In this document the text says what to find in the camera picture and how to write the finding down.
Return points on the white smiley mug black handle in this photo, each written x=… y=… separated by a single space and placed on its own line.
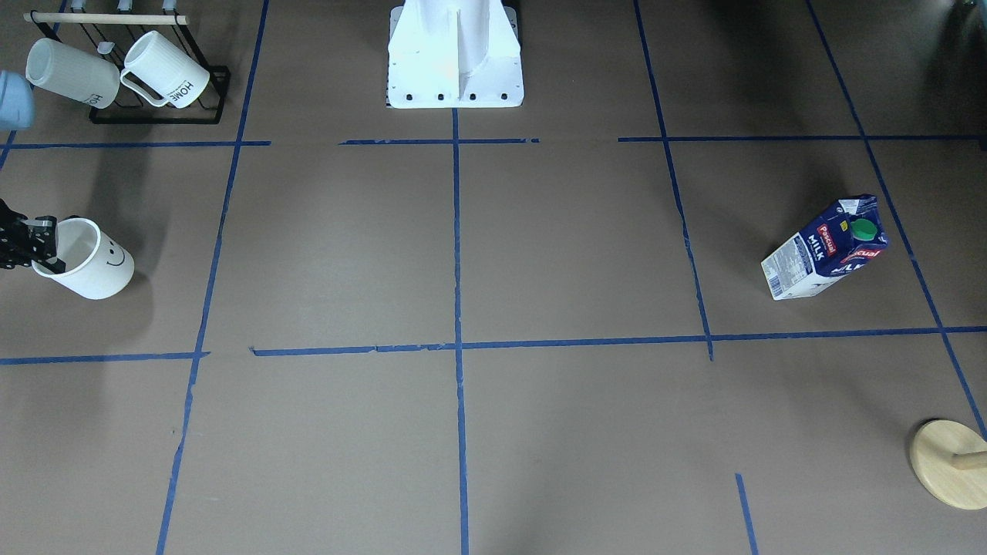
x=96 y=266

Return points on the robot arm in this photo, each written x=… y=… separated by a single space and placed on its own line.
x=18 y=110

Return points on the wooden mug tree stand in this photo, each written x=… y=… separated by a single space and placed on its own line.
x=949 y=460

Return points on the white pedestal column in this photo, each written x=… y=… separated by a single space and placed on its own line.
x=454 y=55

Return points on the white HOME mug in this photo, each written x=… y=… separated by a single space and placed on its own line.
x=162 y=73

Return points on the black wire mug rack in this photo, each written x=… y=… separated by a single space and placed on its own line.
x=110 y=36

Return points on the blue white milk carton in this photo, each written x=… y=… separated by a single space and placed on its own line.
x=845 y=237

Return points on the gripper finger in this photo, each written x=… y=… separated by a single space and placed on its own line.
x=43 y=242

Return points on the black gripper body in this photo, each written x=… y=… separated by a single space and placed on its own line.
x=15 y=240

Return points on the white ribbed mug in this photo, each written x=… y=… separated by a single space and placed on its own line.
x=61 y=69

